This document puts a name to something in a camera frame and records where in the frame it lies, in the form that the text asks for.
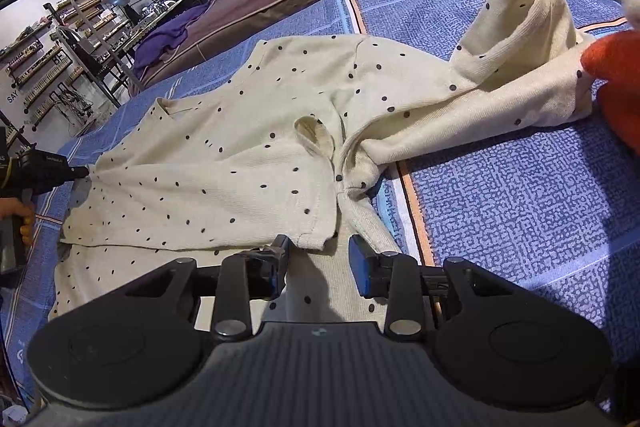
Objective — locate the cream polka dot shirt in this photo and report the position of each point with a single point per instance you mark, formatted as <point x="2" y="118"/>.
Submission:
<point x="225" y="157"/>

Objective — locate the grey gooseneck lamp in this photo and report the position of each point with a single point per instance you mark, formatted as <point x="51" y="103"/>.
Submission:
<point x="118" y="1"/>

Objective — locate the blue plaid bedsheet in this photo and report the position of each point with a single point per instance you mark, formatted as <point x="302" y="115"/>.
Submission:
<point x="500" y="207"/>

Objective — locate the person's left hand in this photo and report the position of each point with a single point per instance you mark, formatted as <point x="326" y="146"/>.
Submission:
<point x="15" y="209"/>

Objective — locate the purple cloth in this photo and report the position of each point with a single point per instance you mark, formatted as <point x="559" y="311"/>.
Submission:
<point x="165" y="34"/>

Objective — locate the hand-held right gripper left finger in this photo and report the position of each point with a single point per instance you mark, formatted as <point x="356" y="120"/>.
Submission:
<point x="278" y="269"/>

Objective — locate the wall display shelves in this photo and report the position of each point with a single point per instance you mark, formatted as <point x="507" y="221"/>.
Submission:
<point x="45" y="57"/>

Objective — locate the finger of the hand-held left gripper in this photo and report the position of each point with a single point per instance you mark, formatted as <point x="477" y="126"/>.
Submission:
<point x="72" y="172"/>

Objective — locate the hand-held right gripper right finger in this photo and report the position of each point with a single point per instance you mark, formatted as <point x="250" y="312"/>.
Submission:
<point x="358" y="268"/>

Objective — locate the orange garment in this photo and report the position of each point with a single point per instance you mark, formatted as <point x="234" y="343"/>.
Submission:
<point x="617" y="77"/>

